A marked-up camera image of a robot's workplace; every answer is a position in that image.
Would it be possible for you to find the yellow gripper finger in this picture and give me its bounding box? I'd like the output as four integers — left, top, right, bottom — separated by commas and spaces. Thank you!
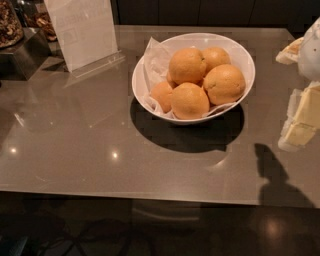
276, 37, 303, 65
278, 82, 320, 152

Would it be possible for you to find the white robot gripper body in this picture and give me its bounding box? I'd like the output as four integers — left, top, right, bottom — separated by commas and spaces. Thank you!
298, 17, 320, 82

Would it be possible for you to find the left small orange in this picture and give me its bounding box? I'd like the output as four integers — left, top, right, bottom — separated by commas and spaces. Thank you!
150, 81, 173, 113

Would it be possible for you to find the white paper liner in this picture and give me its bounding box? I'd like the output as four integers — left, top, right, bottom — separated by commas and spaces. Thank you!
144, 40, 245, 120

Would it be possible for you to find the acrylic sign holder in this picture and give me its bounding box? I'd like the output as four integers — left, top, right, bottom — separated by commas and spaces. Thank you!
44, 0, 125, 77

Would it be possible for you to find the jar of dried snacks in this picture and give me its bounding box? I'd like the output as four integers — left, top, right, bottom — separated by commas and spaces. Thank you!
22, 0, 57, 42

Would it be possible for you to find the dark metal stand block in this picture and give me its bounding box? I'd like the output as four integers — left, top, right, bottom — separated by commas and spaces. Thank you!
0, 28, 51, 81

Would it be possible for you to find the glass jar of nuts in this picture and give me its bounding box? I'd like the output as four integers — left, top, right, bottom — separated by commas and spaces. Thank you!
0, 0, 24, 48

